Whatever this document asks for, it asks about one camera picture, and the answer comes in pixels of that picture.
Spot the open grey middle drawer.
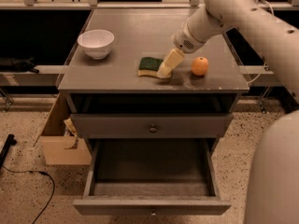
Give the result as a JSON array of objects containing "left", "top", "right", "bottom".
[{"left": 73, "top": 139, "right": 231, "bottom": 216}]

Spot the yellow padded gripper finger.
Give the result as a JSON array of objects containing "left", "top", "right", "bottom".
[{"left": 157, "top": 49, "right": 185, "bottom": 78}]

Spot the grey top drawer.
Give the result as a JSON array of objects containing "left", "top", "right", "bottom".
[{"left": 71, "top": 114, "right": 233, "bottom": 139}]

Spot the cardboard box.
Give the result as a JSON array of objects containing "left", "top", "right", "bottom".
[{"left": 38, "top": 95, "right": 92, "bottom": 165}]

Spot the grey drawer cabinet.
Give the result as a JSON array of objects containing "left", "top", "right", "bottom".
[{"left": 57, "top": 7, "right": 250, "bottom": 142}]

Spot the black cloth on rail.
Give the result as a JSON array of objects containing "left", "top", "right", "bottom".
[{"left": 0, "top": 58, "right": 39, "bottom": 74}]

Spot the green yellow sponge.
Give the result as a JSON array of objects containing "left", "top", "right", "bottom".
[{"left": 137, "top": 57, "right": 163, "bottom": 78}]

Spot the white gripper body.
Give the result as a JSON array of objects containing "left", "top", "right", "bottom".
[{"left": 172, "top": 22, "right": 205, "bottom": 54}]

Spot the black floor cable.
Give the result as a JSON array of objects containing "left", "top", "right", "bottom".
[{"left": 0, "top": 165, "right": 56, "bottom": 224}]

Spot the white ceramic bowl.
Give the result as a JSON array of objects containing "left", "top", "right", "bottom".
[{"left": 77, "top": 29, "right": 115, "bottom": 60}]

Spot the black stand foot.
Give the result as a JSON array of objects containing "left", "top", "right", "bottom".
[{"left": 0, "top": 134, "right": 17, "bottom": 168}]

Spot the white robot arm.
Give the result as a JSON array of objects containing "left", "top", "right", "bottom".
[{"left": 158, "top": 0, "right": 299, "bottom": 224}]

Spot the orange fruit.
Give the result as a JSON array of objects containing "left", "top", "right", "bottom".
[{"left": 192, "top": 57, "right": 209, "bottom": 76}]

